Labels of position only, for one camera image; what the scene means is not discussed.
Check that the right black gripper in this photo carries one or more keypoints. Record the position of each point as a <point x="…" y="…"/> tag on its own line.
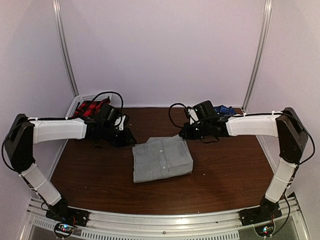
<point x="188" y="135"/>

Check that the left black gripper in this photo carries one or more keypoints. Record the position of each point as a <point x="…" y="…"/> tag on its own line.
<point x="126" y="142"/>

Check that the grey long sleeve shirt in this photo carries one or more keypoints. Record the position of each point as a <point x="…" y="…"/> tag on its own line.
<point x="161" y="158"/>

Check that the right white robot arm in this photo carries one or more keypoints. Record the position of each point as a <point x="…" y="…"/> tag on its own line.
<point x="284" y="126"/>

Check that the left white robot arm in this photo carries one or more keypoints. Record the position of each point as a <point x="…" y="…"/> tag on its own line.
<point x="109" y="124"/>

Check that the blue plaid folded shirt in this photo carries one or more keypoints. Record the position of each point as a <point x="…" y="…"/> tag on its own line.
<point x="222" y="110"/>

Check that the white plastic basket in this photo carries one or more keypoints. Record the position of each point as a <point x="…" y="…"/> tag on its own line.
<point x="79" y="99"/>

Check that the red black plaid shirt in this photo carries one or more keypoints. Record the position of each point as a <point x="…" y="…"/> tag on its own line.
<point x="90" y="108"/>

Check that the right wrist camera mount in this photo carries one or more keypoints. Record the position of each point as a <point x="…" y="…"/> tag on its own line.
<point x="191" y="115"/>

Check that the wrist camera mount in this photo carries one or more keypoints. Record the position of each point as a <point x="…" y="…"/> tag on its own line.
<point x="121" y="122"/>
<point x="191" y="115"/>

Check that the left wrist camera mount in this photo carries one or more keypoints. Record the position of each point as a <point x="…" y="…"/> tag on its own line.
<point x="121" y="122"/>

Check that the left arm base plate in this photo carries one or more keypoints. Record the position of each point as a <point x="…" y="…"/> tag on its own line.
<point x="72" y="216"/>

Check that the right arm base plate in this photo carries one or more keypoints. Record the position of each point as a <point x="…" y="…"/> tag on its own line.
<point x="256" y="215"/>

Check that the aluminium front rail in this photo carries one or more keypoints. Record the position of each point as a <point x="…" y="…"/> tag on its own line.
<point x="221" y="225"/>

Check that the right aluminium corner post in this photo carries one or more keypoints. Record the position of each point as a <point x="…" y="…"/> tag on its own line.
<point x="264" y="31"/>

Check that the aluminium corner post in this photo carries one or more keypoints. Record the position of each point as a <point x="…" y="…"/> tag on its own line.
<point x="64" y="47"/>
<point x="264" y="31"/>

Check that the left aluminium corner post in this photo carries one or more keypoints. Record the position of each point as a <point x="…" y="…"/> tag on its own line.
<point x="64" y="47"/>

